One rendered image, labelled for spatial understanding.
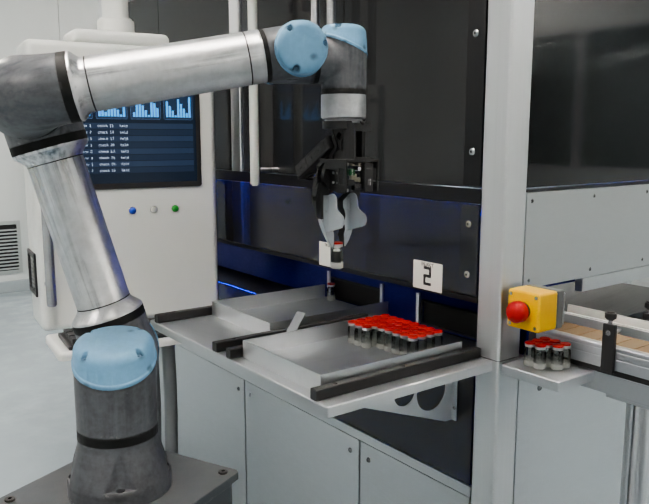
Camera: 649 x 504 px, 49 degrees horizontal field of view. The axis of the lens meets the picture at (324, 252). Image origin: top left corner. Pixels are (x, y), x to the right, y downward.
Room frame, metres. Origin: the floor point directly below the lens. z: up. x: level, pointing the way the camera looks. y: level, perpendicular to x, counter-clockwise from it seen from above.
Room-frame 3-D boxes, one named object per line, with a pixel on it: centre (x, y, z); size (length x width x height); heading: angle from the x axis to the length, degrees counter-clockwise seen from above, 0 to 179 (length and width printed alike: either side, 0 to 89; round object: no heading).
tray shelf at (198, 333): (1.52, 0.01, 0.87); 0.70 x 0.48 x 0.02; 37
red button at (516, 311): (1.27, -0.35, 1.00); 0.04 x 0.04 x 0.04; 37
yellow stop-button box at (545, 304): (1.29, -0.39, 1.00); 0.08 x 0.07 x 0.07; 127
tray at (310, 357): (1.36, -0.05, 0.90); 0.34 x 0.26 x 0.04; 126
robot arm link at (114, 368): (1.02, 0.31, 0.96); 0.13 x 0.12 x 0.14; 12
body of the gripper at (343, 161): (1.21, -0.04, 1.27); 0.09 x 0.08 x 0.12; 37
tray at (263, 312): (1.70, 0.06, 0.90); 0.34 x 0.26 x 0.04; 127
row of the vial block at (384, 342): (1.41, -0.13, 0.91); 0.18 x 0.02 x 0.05; 36
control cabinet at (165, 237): (2.03, 0.57, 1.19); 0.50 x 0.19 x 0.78; 120
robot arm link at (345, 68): (1.22, -0.03, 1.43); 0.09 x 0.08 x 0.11; 102
